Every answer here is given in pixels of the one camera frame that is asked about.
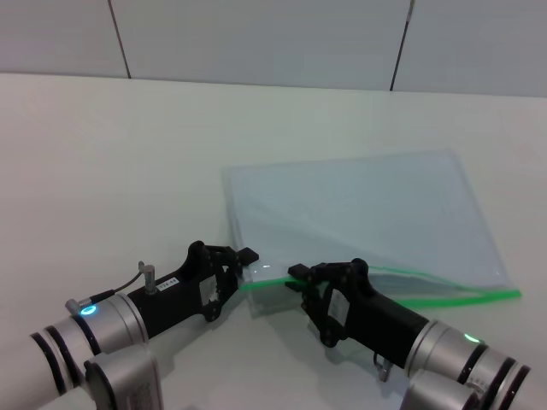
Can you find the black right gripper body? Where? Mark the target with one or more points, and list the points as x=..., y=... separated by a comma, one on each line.
x=372, y=312

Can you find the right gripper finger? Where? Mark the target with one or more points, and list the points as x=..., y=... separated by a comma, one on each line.
x=316, y=307
x=329, y=272

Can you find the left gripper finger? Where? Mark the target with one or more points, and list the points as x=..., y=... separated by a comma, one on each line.
x=224, y=290
x=237, y=255

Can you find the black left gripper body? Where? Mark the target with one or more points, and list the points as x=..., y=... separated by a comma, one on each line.
x=175, y=299

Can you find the clear document bag green zip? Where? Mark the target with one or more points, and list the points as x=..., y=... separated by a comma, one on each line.
x=363, y=213

